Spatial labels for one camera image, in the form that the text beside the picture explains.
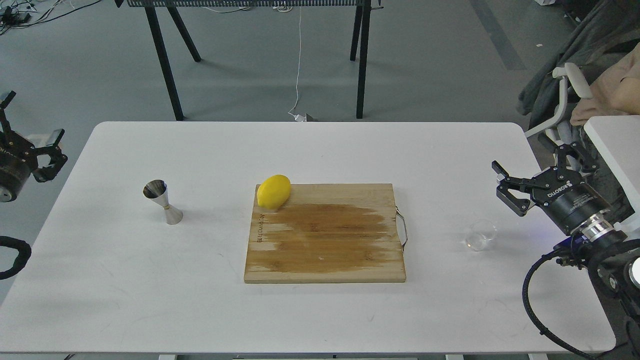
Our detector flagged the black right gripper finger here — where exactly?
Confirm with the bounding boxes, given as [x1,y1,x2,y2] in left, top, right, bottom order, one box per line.
[491,160,538,217]
[538,134,600,174]

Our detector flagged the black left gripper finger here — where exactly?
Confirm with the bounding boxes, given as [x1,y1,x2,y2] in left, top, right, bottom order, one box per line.
[32,129,68,183]
[0,91,17,143]

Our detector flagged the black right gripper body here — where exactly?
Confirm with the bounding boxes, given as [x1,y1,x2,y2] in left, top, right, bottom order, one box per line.
[530,168,611,235]

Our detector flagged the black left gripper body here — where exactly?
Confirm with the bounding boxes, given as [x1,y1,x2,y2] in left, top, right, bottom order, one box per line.
[0,132,38,203]

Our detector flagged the small clear glass cup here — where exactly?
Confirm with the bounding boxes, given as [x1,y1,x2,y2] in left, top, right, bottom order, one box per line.
[464,219,498,252]

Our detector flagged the steel double jigger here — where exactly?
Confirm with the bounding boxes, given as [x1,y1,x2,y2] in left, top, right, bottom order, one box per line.
[142,179,184,225]

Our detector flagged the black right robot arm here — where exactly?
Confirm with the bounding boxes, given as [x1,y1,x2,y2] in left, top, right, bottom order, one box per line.
[491,133,640,360]

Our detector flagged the white side table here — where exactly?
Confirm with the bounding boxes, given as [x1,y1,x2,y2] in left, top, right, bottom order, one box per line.
[583,115,640,214]

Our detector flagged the person in beige sweater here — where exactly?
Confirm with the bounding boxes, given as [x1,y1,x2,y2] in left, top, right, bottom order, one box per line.
[570,44,640,126]

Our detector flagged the white office chair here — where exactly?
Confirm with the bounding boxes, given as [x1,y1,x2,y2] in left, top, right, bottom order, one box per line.
[525,63,594,144]

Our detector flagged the dark grey jacket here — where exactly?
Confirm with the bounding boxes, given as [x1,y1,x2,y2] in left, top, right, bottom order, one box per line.
[516,0,640,130]

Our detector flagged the wooden cutting board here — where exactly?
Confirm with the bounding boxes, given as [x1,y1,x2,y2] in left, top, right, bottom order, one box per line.
[243,183,407,284]

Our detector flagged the yellow lemon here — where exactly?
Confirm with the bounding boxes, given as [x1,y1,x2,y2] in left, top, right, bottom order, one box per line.
[256,174,291,210]

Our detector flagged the black floor cables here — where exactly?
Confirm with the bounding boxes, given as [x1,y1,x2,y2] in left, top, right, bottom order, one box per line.
[0,0,103,36]

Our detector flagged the white power cable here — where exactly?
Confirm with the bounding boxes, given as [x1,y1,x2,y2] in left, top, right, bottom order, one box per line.
[288,6,309,123]

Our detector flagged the black metal frame table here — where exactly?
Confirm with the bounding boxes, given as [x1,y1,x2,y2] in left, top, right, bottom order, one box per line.
[112,0,384,121]

